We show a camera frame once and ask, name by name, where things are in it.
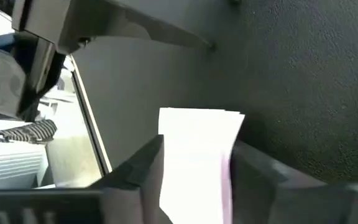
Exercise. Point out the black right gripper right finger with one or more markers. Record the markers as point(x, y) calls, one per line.
point(259, 193)

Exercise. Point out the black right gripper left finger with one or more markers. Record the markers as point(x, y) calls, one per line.
point(135, 186)

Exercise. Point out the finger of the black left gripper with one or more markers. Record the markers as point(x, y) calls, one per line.
point(8, 74)
point(129, 21)

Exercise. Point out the pale sticky note pad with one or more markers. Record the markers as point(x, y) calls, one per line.
point(194, 161)

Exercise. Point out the black aluminium table frame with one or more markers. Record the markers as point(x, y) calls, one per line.
point(92, 124)

